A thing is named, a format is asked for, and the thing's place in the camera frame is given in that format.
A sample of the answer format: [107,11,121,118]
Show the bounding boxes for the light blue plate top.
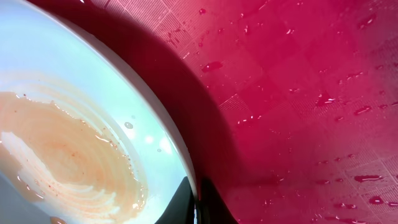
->
[1,1,196,223]

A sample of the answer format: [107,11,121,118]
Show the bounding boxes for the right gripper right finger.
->
[199,178,238,224]

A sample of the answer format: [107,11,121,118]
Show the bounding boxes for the red plastic tray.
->
[37,0,397,223]

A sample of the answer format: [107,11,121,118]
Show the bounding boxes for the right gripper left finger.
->
[155,177,195,224]

